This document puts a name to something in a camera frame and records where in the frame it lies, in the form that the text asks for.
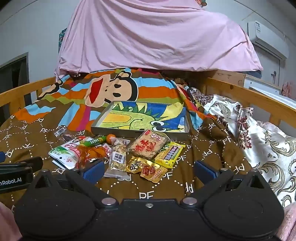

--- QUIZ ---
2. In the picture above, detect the pink fuzzy clothing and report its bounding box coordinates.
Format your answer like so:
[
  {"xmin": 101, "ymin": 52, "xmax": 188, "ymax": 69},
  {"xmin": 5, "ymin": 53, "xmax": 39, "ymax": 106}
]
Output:
[{"xmin": 0, "ymin": 200, "xmax": 296, "ymax": 241}]

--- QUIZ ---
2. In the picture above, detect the dark doorway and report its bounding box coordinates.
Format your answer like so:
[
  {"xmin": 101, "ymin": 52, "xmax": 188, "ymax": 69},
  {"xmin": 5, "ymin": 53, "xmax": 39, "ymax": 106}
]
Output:
[{"xmin": 0, "ymin": 53, "xmax": 30, "ymax": 107}]

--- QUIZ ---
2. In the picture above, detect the floral satin quilt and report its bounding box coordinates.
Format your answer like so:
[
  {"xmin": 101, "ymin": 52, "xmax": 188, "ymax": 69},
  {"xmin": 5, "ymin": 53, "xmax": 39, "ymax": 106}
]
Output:
[{"xmin": 190, "ymin": 87, "xmax": 296, "ymax": 208}]

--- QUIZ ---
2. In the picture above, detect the green snack stick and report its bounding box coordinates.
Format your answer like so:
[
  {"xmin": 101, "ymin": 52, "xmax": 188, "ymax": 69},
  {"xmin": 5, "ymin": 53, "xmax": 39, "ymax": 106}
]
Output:
[{"xmin": 80, "ymin": 136, "xmax": 107, "ymax": 147}]

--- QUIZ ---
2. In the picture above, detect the clear rice cracker packet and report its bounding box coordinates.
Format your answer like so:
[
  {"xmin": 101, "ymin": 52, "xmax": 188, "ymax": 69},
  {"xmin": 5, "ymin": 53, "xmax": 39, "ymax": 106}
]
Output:
[{"xmin": 127, "ymin": 129, "xmax": 169, "ymax": 160}]

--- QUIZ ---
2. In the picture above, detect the teal patterned cloth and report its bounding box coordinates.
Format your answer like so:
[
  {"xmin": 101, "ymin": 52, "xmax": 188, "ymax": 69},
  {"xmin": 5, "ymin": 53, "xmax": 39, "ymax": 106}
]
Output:
[{"xmin": 58, "ymin": 28, "xmax": 67, "ymax": 52}]

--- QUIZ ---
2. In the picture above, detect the green and white snack packet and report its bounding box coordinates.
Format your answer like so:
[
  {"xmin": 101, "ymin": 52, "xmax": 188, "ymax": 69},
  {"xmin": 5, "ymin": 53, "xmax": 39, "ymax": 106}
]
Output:
[{"xmin": 48, "ymin": 137, "xmax": 87, "ymax": 169}]

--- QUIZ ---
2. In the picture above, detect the clear packet of dark snack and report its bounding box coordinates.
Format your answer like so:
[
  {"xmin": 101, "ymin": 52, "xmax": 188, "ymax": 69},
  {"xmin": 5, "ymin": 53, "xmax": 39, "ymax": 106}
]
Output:
[{"xmin": 54, "ymin": 127, "xmax": 78, "ymax": 142}]

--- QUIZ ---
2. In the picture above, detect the gold snack packet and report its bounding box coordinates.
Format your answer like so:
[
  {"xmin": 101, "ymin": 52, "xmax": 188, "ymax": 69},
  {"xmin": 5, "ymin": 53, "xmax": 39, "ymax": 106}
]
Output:
[{"xmin": 126, "ymin": 156, "xmax": 168, "ymax": 183}]

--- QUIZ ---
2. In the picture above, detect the metal tray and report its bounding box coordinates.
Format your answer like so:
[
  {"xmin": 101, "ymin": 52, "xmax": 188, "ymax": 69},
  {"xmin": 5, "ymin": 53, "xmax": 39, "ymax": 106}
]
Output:
[{"xmin": 91, "ymin": 101, "xmax": 190, "ymax": 141}]

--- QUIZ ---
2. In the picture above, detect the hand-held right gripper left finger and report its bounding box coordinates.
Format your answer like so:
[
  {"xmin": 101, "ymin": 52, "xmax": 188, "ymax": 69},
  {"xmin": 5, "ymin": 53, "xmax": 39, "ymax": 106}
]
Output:
[{"xmin": 28, "ymin": 159, "xmax": 118, "ymax": 207}]

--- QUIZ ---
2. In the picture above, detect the clear nut bar packet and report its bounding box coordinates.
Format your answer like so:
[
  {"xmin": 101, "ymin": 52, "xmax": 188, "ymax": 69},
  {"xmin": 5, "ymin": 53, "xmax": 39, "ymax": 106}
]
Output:
[{"xmin": 104, "ymin": 137, "xmax": 131, "ymax": 181}]

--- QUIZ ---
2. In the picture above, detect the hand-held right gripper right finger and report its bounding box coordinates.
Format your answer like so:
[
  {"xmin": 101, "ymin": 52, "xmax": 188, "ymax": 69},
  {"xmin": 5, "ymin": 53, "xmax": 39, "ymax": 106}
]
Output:
[{"xmin": 180, "ymin": 160, "xmax": 271, "ymax": 207}]

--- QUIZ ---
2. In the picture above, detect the orange red snack packet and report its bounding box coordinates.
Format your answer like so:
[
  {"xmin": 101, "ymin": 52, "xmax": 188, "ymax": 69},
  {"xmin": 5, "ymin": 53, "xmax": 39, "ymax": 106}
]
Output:
[{"xmin": 76, "ymin": 145, "xmax": 110, "ymax": 168}]

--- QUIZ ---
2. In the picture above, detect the pink sheet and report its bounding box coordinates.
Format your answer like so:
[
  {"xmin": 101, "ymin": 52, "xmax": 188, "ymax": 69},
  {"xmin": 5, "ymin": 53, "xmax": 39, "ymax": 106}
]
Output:
[{"xmin": 55, "ymin": 0, "xmax": 264, "ymax": 80}]

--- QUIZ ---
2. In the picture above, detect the white cabinet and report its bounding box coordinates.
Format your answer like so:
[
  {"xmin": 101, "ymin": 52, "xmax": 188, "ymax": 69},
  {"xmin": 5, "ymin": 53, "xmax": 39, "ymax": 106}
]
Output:
[{"xmin": 244, "ymin": 74, "xmax": 281, "ymax": 94}]

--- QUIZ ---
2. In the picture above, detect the yellow snack packet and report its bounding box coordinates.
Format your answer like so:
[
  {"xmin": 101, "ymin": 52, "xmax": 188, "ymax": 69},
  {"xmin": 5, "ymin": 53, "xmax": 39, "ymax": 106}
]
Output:
[{"xmin": 151, "ymin": 142, "xmax": 186, "ymax": 169}]

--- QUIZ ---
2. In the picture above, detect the white air conditioner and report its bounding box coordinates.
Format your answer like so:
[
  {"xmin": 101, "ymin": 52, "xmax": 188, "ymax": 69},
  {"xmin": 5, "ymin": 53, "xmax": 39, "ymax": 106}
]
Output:
[{"xmin": 247, "ymin": 21, "xmax": 289, "ymax": 58}]

